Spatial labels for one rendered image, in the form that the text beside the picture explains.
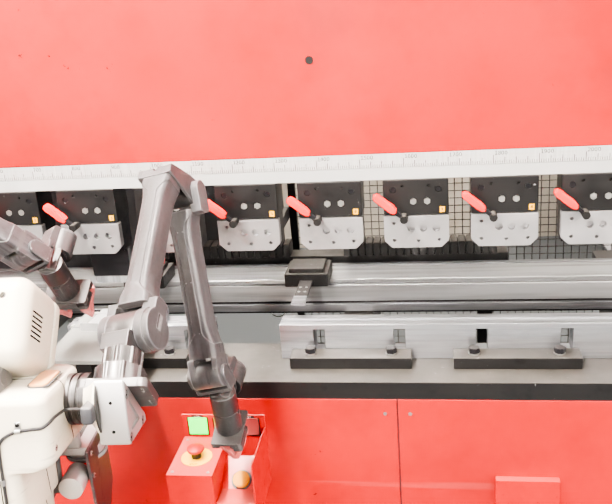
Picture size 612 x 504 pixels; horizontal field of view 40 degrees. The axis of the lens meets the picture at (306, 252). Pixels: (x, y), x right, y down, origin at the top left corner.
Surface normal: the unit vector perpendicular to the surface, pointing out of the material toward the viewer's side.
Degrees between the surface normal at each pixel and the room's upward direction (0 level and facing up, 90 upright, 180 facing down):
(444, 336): 90
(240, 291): 90
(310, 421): 90
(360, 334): 90
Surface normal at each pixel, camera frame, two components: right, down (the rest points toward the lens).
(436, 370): -0.07, -0.94
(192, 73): -0.14, 0.35
